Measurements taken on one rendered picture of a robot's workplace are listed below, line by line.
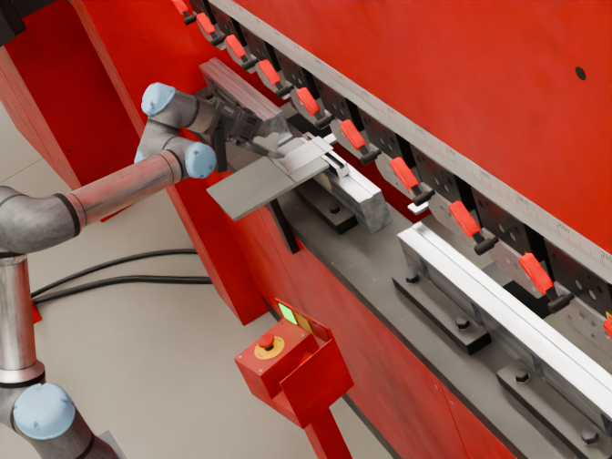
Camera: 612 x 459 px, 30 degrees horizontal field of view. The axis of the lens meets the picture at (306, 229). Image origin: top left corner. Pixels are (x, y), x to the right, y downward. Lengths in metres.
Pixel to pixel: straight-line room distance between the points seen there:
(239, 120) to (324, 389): 0.64
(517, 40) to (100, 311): 3.14
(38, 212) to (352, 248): 0.74
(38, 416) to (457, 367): 0.85
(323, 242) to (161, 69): 1.04
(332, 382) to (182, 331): 1.61
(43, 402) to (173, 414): 1.41
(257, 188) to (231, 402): 1.17
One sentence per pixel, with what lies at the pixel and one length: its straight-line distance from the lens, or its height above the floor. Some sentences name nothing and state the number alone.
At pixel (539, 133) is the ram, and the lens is 1.55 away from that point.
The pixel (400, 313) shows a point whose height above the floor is 0.88.
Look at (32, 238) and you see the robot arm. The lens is 2.29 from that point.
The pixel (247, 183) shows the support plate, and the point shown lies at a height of 1.00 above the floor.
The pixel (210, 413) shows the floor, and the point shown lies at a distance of 3.73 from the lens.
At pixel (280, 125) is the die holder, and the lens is 3.08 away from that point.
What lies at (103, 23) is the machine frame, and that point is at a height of 1.21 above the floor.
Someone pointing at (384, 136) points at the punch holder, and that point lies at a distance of 2.12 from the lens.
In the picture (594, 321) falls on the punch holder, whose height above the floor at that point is 1.23.
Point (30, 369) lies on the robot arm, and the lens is 2.51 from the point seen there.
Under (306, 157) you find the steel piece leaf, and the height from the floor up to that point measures 1.00.
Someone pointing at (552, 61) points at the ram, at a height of 1.70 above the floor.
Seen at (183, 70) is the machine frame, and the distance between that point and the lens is 3.52.
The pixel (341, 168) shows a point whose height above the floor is 0.99.
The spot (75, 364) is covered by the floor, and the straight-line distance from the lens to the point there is 4.23.
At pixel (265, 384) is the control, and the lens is 2.57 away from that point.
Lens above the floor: 2.40
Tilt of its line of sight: 34 degrees down
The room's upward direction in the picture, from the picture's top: 23 degrees counter-clockwise
